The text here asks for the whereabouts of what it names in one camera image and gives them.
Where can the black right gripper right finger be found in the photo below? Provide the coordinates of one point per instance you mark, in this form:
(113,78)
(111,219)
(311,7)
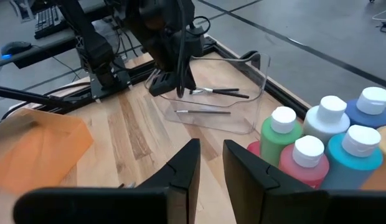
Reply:
(258,193)

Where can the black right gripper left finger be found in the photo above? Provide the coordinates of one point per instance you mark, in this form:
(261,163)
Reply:
(183,177)

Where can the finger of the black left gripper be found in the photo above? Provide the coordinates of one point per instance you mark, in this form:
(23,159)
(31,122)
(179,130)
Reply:
(190,79)

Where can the black paintbrush silver ferrule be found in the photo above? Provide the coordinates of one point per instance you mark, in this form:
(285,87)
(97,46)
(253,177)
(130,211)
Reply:
(236,95)
(224,90)

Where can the thin dark paintbrush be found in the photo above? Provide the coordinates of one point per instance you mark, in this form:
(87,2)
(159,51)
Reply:
(205,112)

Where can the pink paint bottle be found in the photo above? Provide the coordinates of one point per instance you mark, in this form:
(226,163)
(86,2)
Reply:
(305,168)

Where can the green paint bottle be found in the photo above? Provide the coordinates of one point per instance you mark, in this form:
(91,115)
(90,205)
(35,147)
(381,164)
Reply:
(277,140)

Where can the teal paint bottle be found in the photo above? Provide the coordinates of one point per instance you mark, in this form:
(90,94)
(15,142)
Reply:
(351,165)

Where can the white paint bottle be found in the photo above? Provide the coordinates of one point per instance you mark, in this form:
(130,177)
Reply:
(327,121)

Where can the yellow paint bottle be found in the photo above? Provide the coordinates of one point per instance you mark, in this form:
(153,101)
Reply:
(383,161)

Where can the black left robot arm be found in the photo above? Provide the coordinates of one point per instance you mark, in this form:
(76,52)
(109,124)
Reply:
(93,46)

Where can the blue paint bottle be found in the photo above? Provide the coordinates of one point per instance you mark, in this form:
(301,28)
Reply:
(370,115)

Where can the clear plastic bin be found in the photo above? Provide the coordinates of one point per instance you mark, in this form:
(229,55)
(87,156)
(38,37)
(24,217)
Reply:
(211,124)

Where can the grey desk surface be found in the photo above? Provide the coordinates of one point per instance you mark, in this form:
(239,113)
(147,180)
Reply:
(46,46)

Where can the black keyboard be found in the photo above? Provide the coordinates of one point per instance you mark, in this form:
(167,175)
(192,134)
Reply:
(51,21)

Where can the orange translucent plastic bin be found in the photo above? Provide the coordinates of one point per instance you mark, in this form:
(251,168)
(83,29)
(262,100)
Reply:
(40,149)

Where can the black computer mouse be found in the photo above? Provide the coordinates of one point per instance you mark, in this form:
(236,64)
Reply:
(15,48)

